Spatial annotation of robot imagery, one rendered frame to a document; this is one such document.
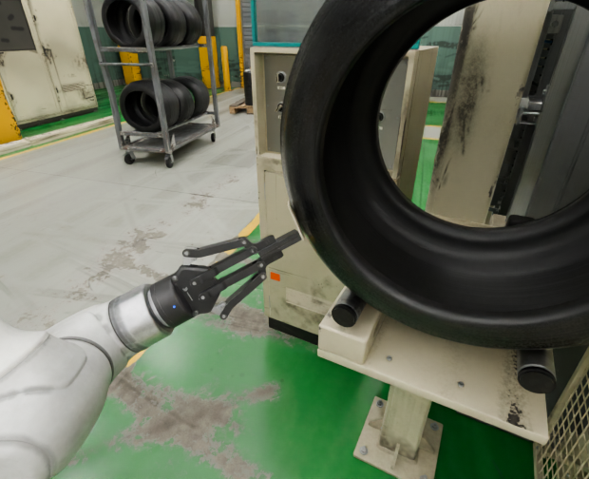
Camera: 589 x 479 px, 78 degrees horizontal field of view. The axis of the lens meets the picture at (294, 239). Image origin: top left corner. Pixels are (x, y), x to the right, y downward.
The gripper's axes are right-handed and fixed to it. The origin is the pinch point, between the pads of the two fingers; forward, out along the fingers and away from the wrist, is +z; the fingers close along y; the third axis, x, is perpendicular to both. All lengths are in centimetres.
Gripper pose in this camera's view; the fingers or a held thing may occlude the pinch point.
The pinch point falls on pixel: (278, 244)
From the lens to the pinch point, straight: 57.1
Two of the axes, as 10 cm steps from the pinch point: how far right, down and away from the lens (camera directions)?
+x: 1.8, 1.7, -9.7
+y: 4.4, 8.7, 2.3
